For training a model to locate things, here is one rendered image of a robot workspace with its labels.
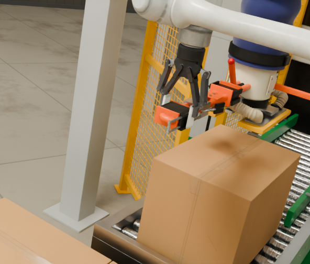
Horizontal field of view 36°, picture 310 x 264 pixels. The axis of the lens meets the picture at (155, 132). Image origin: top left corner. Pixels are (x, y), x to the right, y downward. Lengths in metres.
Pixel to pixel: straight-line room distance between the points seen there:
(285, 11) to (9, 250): 1.31
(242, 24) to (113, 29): 1.61
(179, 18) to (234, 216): 0.81
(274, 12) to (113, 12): 1.10
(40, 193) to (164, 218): 1.61
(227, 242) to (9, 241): 0.82
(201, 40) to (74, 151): 1.73
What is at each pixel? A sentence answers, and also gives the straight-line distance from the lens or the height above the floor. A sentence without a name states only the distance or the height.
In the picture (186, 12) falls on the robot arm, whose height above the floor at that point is 1.55.
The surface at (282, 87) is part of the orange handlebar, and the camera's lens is 1.92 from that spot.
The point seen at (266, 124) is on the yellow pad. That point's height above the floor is 1.14.
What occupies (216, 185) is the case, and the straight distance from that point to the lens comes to 1.70.
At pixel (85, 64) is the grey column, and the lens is 2.71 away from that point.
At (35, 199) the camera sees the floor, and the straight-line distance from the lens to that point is 3.26.
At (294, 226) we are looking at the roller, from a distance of 2.53.
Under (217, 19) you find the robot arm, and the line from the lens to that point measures 1.10.
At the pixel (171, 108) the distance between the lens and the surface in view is 1.37.
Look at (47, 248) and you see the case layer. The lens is 1.93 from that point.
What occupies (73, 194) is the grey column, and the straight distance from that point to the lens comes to 3.00.
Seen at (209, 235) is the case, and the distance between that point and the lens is 1.79.
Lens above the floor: 1.70
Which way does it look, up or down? 22 degrees down
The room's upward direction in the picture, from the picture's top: 11 degrees clockwise
